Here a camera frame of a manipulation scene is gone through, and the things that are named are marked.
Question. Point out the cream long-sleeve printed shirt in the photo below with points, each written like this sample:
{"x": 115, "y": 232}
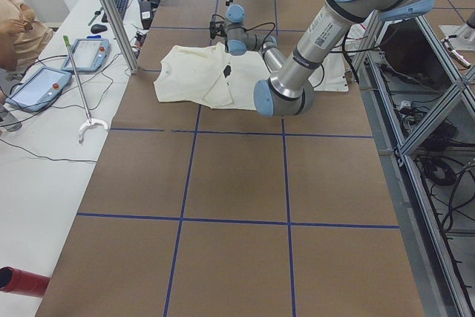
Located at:
{"x": 210, "y": 76}

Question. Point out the black power adapter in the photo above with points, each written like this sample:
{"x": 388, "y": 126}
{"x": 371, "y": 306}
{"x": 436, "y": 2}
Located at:
{"x": 146, "y": 14}

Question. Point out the black keyboard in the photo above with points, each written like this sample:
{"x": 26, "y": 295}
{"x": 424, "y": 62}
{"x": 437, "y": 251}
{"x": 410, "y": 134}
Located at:
{"x": 119, "y": 1}

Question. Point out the black computer mouse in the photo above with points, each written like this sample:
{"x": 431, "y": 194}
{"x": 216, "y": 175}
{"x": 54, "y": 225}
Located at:
{"x": 98, "y": 28}

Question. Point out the far blue teach pendant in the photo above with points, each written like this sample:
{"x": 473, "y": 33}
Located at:
{"x": 89, "y": 54}

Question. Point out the blue teach pendant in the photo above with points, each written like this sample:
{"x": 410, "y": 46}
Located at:
{"x": 40, "y": 90}
{"x": 89, "y": 54}

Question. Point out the silver reacher grabber tool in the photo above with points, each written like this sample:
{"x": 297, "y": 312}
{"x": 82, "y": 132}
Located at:
{"x": 90, "y": 121}

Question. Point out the near blue teach pendant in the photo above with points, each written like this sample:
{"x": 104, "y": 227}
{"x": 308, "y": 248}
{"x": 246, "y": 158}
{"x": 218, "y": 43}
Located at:
{"x": 40, "y": 90}

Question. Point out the seated person in beige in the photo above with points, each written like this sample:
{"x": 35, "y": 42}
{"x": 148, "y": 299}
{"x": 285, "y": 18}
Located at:
{"x": 23, "y": 37}

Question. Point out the red cylinder tube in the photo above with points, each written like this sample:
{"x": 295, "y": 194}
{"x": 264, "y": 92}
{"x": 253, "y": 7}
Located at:
{"x": 20, "y": 282}

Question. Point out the aluminium frame post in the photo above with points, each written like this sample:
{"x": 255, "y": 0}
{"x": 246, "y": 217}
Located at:
{"x": 116, "y": 23}

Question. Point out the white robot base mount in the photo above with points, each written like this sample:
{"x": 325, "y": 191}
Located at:
{"x": 331, "y": 76}

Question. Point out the aluminium truss frame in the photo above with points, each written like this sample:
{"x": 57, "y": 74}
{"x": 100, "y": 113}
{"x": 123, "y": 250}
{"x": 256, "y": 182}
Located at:
{"x": 417, "y": 82}

